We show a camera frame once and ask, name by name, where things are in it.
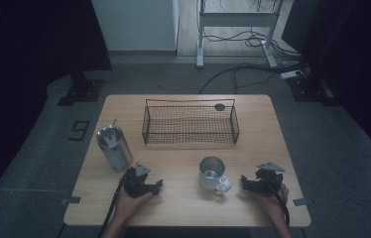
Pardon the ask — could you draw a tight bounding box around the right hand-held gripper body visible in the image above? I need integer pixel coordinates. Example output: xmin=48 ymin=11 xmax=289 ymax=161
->
xmin=252 ymin=161 xmax=287 ymax=196

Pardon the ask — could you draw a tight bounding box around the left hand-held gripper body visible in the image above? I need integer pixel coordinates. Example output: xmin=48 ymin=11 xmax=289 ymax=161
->
xmin=123 ymin=162 xmax=157 ymax=199

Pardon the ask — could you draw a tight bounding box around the steel thermos bottle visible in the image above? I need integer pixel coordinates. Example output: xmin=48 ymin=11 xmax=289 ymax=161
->
xmin=95 ymin=118 xmax=135 ymax=173

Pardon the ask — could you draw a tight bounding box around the black wire mesh basket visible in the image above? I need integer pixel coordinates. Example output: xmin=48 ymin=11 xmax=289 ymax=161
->
xmin=141 ymin=98 xmax=241 ymax=146

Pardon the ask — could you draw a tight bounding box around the person's left hand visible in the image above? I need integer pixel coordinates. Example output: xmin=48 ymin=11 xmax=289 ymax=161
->
xmin=112 ymin=188 xmax=155 ymax=220

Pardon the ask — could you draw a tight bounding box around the person's right hand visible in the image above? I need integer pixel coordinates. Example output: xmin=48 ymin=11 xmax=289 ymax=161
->
xmin=256 ymin=183 xmax=291 ymax=220

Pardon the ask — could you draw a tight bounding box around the black stand base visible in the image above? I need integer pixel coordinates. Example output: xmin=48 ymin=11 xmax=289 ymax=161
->
xmin=57 ymin=69 xmax=106 ymax=107
xmin=287 ymin=72 xmax=340 ymax=107

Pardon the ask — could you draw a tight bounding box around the white power strip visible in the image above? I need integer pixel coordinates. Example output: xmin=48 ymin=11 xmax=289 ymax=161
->
xmin=279 ymin=68 xmax=308 ymax=80

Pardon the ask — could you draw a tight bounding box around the dark curtain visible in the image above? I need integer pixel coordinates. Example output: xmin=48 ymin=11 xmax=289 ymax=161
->
xmin=0 ymin=0 xmax=114 ymax=220
xmin=280 ymin=0 xmax=371 ymax=173

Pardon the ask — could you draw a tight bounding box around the white panel board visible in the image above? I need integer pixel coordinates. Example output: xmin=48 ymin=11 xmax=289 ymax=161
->
xmin=90 ymin=0 xmax=181 ymax=53

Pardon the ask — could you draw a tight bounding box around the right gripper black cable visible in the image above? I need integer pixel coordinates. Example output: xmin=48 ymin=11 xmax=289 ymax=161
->
xmin=262 ymin=174 xmax=291 ymax=228

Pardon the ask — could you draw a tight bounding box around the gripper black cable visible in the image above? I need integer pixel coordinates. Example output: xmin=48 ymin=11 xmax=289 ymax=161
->
xmin=262 ymin=174 xmax=291 ymax=228
xmin=97 ymin=167 xmax=136 ymax=238

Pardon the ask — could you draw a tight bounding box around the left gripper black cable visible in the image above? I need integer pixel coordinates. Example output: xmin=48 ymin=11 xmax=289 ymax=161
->
xmin=97 ymin=167 xmax=136 ymax=238

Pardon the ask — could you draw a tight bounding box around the steel mug with handle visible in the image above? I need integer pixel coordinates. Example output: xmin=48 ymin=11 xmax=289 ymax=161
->
xmin=197 ymin=156 xmax=233 ymax=194

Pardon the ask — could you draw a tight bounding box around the long black floor cable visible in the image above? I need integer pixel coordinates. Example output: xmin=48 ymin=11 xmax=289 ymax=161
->
xmin=197 ymin=62 xmax=310 ymax=95

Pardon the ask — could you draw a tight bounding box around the tangle of black cables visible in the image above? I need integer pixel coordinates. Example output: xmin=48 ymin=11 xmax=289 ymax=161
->
xmin=202 ymin=29 xmax=306 ymax=62

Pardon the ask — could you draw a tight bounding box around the white metal desk frame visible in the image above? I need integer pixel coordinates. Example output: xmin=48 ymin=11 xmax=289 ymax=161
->
xmin=195 ymin=0 xmax=286 ymax=69

